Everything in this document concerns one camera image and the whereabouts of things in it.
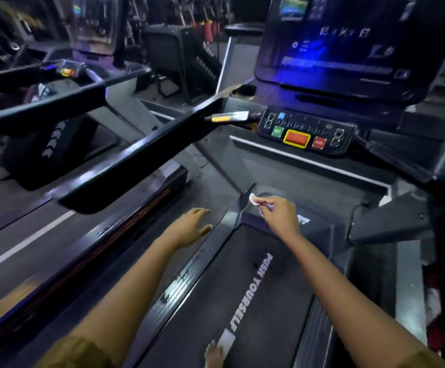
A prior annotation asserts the long black treadmill handrail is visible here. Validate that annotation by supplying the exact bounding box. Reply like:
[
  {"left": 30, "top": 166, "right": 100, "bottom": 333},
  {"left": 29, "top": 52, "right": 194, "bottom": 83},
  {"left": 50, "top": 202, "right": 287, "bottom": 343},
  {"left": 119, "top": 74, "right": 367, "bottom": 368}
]
[{"left": 51, "top": 85, "right": 254, "bottom": 215}]

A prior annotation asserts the person's foot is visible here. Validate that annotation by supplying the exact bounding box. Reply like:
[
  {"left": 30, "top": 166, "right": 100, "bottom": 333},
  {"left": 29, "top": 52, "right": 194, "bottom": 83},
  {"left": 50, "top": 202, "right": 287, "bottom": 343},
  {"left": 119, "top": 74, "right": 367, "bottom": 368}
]
[{"left": 204, "top": 340, "right": 225, "bottom": 368}]

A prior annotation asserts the person's right hand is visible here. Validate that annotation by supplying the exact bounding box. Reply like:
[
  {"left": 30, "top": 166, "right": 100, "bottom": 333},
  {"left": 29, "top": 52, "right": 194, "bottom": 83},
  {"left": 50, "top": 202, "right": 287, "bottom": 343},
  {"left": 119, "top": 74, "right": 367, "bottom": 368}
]
[{"left": 253, "top": 195, "right": 303, "bottom": 242}]

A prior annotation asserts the yellow and white safety key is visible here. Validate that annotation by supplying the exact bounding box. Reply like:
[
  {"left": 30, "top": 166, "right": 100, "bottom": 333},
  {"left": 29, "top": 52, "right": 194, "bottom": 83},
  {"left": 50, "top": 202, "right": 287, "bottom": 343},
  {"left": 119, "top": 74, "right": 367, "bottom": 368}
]
[{"left": 206, "top": 110, "right": 250, "bottom": 123}]

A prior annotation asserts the grey ribbed treadmill side rail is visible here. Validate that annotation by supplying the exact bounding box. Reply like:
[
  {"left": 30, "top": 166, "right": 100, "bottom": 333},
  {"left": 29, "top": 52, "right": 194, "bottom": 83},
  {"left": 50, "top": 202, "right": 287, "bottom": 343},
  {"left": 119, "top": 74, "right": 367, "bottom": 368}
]
[{"left": 122, "top": 186, "right": 254, "bottom": 368}]

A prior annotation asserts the olive right sleeve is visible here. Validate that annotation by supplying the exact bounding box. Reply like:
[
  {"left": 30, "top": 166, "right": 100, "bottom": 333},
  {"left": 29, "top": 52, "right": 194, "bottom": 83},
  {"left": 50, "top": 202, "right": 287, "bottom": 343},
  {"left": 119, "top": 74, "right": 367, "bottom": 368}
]
[{"left": 396, "top": 350, "right": 445, "bottom": 368}]

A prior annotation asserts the neighbouring treadmill black handrail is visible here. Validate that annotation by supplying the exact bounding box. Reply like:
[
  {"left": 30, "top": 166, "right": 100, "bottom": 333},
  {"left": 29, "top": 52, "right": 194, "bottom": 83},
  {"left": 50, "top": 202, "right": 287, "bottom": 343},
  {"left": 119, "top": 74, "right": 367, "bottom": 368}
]
[{"left": 0, "top": 61, "right": 152, "bottom": 139}]

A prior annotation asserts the black treadmill belt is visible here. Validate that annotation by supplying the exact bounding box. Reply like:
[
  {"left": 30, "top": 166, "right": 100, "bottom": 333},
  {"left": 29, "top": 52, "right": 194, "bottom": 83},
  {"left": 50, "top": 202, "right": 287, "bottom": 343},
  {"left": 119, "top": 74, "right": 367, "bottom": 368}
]
[{"left": 137, "top": 224, "right": 316, "bottom": 368}]

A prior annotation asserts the person's right forearm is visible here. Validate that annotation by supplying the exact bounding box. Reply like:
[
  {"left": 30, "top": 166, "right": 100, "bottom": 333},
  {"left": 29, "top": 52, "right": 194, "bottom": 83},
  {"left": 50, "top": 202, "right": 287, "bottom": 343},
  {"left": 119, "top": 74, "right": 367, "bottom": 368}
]
[{"left": 284, "top": 228, "right": 432, "bottom": 368}]

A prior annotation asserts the black gym machine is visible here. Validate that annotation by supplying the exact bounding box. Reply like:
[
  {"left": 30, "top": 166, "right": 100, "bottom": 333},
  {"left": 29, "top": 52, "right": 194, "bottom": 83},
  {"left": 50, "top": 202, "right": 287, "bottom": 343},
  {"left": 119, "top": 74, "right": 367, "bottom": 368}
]
[{"left": 143, "top": 24, "right": 224, "bottom": 105}]

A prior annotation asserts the short black treadmill handrail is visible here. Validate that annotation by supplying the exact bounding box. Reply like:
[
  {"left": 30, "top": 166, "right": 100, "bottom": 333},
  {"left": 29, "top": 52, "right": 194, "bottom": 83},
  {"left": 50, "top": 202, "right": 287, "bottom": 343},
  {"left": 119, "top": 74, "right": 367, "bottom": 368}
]
[{"left": 347, "top": 191, "right": 436, "bottom": 246}]

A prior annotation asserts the dark grey treadmill motor cover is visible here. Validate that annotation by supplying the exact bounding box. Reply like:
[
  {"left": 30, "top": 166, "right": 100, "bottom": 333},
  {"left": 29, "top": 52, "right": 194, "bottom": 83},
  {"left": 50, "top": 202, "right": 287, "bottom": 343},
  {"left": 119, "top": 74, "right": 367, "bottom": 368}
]
[{"left": 195, "top": 125, "right": 396, "bottom": 257}]

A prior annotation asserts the olive sleeve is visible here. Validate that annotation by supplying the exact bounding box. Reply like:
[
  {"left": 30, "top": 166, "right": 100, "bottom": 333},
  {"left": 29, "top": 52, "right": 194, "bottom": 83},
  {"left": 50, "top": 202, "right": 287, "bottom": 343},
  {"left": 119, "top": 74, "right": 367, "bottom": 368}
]
[
  {"left": 396, "top": 350, "right": 445, "bottom": 368},
  {"left": 34, "top": 335, "right": 116, "bottom": 368}
]

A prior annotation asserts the person's left forearm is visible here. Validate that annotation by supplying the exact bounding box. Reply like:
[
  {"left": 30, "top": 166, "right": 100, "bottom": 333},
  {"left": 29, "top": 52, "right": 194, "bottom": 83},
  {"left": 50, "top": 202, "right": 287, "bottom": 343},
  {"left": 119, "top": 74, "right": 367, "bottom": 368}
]
[{"left": 66, "top": 234, "right": 185, "bottom": 355}]

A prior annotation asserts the neighbouring treadmill console screen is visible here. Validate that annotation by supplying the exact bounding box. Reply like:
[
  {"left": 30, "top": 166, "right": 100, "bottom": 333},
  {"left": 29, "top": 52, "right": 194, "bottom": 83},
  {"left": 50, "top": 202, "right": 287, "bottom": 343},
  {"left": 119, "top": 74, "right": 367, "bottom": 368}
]
[{"left": 70, "top": 0, "right": 120, "bottom": 56}]

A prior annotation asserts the person's left hand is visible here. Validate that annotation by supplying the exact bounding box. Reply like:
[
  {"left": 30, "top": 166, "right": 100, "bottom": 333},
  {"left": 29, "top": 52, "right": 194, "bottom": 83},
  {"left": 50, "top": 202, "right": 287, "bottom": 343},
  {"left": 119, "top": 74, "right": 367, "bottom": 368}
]
[{"left": 164, "top": 208, "right": 213, "bottom": 250}]

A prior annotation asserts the black treadmill control panel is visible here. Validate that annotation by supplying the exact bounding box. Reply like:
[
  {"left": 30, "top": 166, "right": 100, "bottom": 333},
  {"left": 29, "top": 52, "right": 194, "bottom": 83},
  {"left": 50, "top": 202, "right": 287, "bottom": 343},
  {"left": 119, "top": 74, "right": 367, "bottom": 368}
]
[{"left": 258, "top": 106, "right": 358, "bottom": 156}]

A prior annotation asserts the large red yellow-framed button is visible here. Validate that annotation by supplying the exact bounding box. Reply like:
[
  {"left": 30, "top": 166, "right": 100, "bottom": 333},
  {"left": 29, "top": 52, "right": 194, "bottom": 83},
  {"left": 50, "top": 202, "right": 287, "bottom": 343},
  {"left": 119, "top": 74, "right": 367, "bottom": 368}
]
[{"left": 283, "top": 129, "right": 311, "bottom": 149}]

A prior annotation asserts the olive left sleeve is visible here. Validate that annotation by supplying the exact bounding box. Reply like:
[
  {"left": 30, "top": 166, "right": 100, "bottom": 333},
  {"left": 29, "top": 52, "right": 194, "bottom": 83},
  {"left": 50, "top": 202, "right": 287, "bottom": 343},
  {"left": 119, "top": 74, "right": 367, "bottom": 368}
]
[{"left": 34, "top": 335, "right": 116, "bottom": 368}]

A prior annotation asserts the black treadmill console screen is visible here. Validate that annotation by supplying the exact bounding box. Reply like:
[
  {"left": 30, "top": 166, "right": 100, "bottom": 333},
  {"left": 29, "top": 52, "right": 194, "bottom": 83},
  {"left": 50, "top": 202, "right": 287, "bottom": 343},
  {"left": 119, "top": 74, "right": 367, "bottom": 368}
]
[{"left": 255, "top": 0, "right": 439, "bottom": 108}]

